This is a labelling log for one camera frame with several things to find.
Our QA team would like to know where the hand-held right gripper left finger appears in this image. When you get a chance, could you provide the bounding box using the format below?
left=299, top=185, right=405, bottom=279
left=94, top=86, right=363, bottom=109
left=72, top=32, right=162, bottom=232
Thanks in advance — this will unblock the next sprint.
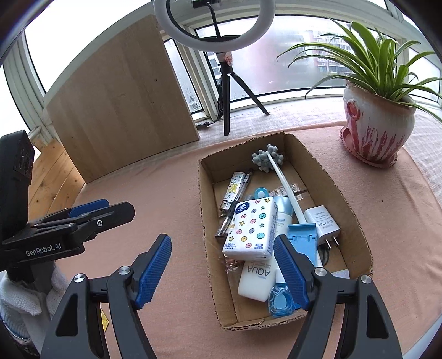
left=40, top=234, right=172, bottom=359

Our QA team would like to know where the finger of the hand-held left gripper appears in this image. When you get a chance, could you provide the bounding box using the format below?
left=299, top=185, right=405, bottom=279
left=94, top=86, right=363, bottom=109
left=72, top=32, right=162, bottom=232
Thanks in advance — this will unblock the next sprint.
left=24, top=199, right=111, bottom=228
left=74, top=202, right=136, bottom=242

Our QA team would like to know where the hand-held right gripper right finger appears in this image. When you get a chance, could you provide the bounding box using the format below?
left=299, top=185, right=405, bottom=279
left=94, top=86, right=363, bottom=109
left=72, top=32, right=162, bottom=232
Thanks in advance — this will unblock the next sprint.
left=274, top=235, right=404, bottom=359

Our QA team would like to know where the blue correction tape dispenser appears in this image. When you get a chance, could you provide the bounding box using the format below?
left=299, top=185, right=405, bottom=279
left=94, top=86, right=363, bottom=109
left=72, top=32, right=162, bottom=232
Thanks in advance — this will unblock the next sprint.
left=267, top=273, right=302, bottom=318

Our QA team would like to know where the blue phone stand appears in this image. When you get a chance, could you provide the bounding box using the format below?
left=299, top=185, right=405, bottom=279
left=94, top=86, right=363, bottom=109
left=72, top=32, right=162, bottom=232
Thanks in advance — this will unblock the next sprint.
left=287, top=223, right=323, bottom=270

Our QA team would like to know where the white sunscreen bottle blue cap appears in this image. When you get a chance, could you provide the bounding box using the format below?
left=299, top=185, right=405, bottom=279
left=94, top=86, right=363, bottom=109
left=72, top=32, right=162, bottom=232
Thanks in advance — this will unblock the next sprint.
left=238, top=197, right=294, bottom=302

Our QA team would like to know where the dark hair tie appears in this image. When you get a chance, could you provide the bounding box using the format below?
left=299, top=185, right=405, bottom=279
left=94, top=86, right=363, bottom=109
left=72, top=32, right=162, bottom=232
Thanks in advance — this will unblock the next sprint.
left=316, top=243, right=334, bottom=263

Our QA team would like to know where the white charger plug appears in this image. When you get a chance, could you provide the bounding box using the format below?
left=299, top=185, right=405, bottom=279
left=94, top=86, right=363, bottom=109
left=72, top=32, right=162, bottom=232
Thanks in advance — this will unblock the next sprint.
left=304, top=206, right=341, bottom=250

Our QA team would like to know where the patterned tissue pack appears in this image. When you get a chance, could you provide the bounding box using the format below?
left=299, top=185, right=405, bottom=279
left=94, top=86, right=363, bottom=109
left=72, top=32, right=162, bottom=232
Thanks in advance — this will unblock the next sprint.
left=223, top=197, right=280, bottom=260

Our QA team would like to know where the clear ballpoint pen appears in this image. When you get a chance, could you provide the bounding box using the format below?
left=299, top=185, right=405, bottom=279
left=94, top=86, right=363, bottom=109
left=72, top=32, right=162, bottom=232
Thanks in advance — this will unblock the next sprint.
left=215, top=169, right=254, bottom=239

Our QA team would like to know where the cardboard box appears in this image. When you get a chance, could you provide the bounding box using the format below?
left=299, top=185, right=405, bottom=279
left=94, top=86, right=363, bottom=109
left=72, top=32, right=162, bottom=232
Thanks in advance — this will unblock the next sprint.
left=198, top=133, right=373, bottom=330

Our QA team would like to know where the blue plastic clip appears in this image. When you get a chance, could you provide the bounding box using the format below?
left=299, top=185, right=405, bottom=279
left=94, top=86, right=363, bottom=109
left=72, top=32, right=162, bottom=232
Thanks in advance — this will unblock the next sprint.
left=254, top=187, right=281, bottom=201

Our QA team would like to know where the patterned white lighter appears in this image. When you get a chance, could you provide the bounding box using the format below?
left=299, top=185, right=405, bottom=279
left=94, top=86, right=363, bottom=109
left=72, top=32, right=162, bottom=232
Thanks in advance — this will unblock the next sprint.
left=222, top=172, right=247, bottom=211

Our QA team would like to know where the white massager with grey heads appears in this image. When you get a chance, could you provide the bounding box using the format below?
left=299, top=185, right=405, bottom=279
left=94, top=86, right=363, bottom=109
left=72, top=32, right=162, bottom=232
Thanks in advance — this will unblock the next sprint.
left=252, top=145, right=323, bottom=268

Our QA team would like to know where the person's left forearm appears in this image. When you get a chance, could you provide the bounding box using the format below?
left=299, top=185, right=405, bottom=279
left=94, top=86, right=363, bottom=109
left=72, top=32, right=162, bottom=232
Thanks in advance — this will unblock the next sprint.
left=0, top=321, right=40, bottom=358

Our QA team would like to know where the person's left hand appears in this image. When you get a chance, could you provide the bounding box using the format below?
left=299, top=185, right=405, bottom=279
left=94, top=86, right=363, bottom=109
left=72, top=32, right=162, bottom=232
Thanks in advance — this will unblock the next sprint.
left=0, top=266, right=70, bottom=342

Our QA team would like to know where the pink felt table cloth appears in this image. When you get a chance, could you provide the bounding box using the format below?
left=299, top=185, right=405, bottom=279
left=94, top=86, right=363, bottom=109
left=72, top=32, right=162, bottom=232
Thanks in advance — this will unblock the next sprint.
left=52, top=124, right=442, bottom=359

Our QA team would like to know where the light wooden board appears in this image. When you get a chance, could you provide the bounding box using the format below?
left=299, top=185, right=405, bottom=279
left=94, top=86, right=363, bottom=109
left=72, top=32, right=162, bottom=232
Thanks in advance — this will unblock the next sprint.
left=46, top=14, right=200, bottom=183

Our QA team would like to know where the pink plant saucer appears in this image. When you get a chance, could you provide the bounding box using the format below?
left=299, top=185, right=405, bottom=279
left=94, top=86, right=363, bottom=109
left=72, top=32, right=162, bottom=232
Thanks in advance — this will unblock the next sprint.
left=339, top=126, right=398, bottom=169

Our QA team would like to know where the black tripod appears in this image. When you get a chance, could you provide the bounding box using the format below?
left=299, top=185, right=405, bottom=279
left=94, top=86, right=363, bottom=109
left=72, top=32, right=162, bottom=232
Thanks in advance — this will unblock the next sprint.
left=214, top=52, right=270, bottom=136

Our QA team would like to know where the white checked cloth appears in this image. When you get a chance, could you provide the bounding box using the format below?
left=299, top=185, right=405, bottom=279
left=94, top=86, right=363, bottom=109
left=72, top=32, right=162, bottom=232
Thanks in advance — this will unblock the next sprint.
left=193, top=100, right=442, bottom=204

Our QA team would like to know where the potted spider plant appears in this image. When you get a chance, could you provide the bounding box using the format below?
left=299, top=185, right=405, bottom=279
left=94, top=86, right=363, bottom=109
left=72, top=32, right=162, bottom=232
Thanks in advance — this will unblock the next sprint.
left=276, top=19, right=442, bottom=163

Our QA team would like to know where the black power cable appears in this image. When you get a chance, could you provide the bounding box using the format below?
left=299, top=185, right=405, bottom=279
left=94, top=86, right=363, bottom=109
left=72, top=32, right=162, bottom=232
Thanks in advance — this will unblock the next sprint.
left=195, top=86, right=223, bottom=126

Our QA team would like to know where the white ring light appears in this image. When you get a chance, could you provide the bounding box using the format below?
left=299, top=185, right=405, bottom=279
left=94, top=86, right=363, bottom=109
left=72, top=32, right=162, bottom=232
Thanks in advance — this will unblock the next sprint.
left=154, top=0, right=276, bottom=52

